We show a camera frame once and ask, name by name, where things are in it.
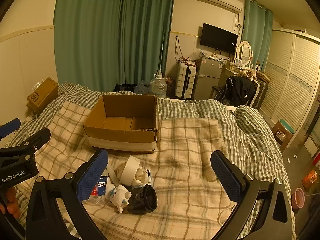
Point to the white pole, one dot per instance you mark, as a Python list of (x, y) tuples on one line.
[(161, 52)]

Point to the brown stool green top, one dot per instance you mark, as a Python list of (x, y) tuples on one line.
[(283, 132)]

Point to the narrow green curtain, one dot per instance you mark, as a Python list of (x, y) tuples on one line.
[(260, 35)]

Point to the tan fluffy item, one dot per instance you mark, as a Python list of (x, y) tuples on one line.
[(248, 74)]

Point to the orange bag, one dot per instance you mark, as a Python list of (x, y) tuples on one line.
[(309, 178)]

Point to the white tape roll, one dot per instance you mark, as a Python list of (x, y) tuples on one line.
[(131, 170)]

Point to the brown patterned bag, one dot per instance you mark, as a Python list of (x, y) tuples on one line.
[(170, 85)]

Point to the clear plastic bottle red label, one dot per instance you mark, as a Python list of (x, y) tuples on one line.
[(102, 188)]

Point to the black jar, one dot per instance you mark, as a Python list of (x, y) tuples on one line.
[(143, 200)]

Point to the white louvred wardrobe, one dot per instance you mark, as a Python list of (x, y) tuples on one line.
[(292, 80)]

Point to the white chair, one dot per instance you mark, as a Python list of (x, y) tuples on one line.
[(255, 95)]

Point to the green checked duvet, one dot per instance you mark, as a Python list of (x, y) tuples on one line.
[(250, 130)]

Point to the large clear water jug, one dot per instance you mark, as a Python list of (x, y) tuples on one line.
[(158, 86)]

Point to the cardboard box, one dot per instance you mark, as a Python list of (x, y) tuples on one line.
[(120, 137)]

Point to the crumpled clear plastic bottles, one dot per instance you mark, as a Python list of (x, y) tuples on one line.
[(143, 87)]

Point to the black jacket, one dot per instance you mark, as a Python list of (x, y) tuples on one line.
[(236, 90)]

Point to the brown patterned trunk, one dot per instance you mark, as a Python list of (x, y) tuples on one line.
[(263, 87)]

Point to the pink basin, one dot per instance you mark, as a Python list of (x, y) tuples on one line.
[(298, 198)]

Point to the beige plaid blanket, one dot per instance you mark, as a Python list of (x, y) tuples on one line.
[(180, 192)]

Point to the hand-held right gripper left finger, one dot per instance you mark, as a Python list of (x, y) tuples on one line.
[(92, 176)]

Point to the white frilly cloth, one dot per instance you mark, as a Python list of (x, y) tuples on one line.
[(141, 176)]

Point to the grey small refrigerator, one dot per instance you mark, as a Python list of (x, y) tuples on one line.
[(208, 77)]

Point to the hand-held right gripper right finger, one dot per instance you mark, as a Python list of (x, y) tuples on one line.
[(226, 177)]

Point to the black wall television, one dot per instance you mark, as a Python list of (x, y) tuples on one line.
[(218, 38)]

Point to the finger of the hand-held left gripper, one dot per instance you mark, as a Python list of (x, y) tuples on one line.
[(11, 126), (37, 138)]

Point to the translucent plastic bag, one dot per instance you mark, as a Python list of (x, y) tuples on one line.
[(196, 55)]

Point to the person's left hand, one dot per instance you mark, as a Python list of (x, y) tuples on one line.
[(12, 205)]

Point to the beige dressing table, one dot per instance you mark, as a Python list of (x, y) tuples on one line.
[(231, 72)]

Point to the white ribbed suitcase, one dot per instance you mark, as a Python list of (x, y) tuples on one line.
[(186, 80)]

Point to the white plush dog toy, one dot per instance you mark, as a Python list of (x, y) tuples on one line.
[(120, 197)]

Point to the wide green curtain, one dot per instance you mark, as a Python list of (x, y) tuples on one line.
[(100, 30)]

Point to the oval white vanity mirror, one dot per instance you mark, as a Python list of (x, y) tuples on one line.
[(245, 51)]

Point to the clear plastic bag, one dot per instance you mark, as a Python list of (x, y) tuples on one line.
[(39, 83)]

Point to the closed brown shipping box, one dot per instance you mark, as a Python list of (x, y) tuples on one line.
[(42, 96)]

